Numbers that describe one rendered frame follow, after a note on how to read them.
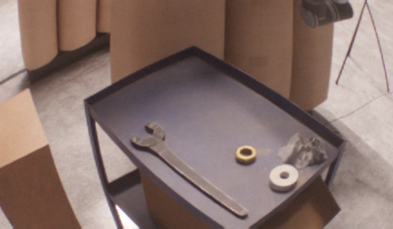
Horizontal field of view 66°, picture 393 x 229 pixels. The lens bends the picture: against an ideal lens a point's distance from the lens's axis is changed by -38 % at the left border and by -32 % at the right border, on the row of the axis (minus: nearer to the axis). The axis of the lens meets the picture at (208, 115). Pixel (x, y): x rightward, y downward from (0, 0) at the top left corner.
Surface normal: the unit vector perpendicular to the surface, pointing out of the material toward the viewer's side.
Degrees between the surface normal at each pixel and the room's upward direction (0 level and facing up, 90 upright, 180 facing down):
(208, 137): 0
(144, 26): 90
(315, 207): 26
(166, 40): 90
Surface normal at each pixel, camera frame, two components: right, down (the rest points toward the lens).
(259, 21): 0.30, 0.58
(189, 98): 0.02, -0.80
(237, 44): -0.37, 0.55
